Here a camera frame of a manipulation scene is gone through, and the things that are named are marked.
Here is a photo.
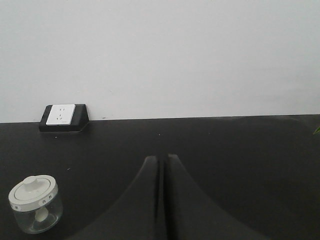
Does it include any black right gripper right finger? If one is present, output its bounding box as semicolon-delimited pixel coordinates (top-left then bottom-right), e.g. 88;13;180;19
163;154;267;240

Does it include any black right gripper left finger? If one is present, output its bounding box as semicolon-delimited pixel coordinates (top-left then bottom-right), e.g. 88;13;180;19
69;156;160;240

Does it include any glass jar with beige lid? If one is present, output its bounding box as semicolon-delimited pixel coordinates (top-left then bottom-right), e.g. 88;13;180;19
8;175;63;235

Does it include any white socket in black box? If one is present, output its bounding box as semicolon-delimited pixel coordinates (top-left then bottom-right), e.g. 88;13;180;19
38;104;89;133

